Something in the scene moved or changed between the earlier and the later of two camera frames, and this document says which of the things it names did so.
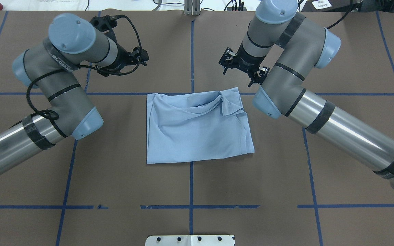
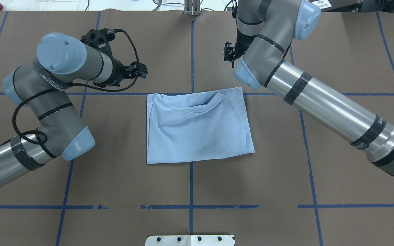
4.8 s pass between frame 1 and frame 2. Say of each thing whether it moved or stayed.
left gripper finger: moved
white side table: stayed
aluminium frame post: stayed
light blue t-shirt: stayed
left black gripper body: moved
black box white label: stayed
